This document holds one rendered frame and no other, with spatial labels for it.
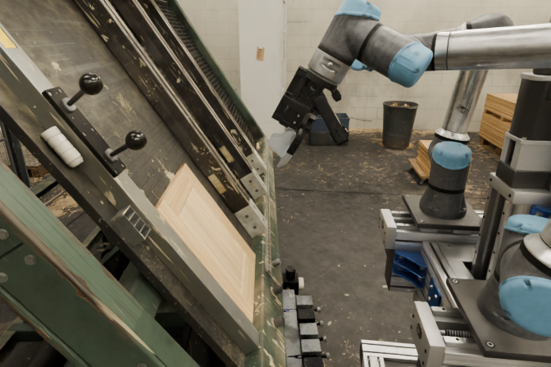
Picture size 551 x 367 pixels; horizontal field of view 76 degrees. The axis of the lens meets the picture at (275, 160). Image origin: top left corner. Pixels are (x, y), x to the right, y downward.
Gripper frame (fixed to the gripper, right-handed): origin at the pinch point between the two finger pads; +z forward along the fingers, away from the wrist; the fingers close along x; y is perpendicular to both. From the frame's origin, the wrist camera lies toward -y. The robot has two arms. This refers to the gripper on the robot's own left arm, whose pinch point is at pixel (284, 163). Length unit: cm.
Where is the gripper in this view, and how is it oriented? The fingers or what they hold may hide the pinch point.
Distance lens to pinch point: 77.1
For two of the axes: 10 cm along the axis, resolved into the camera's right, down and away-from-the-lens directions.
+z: -4.6, 8.1, 3.5
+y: -8.8, -4.8, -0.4
